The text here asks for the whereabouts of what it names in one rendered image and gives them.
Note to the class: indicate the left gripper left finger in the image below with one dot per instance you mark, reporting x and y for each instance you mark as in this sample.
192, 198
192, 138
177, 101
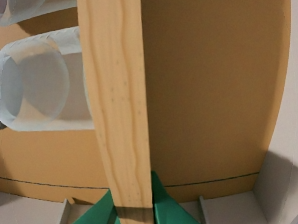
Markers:
102, 212

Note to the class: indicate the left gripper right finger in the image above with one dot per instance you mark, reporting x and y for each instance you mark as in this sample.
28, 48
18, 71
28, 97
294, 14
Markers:
167, 210

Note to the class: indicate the clear bottle with grey cap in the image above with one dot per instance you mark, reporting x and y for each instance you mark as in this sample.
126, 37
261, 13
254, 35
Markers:
43, 85

